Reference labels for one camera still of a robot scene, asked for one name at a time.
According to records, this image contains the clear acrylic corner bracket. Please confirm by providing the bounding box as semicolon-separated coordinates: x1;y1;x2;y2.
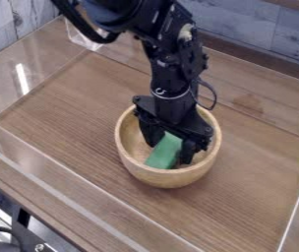
64;20;103;51

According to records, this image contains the clear acrylic enclosure wall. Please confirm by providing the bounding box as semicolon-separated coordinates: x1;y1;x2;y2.
0;20;299;252

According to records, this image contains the green rectangular stick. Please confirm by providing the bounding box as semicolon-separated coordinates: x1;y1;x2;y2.
145;133;183;169

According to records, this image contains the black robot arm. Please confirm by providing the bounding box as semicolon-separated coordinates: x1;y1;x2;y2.
51;0;214;164

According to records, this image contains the black table frame leg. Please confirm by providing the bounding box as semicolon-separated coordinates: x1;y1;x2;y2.
12;207;58;252

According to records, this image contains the round wooden bowl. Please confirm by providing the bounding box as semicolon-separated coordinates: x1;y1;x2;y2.
114;105;224;189

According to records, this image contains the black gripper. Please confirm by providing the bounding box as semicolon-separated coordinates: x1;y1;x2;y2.
133;87;214;164

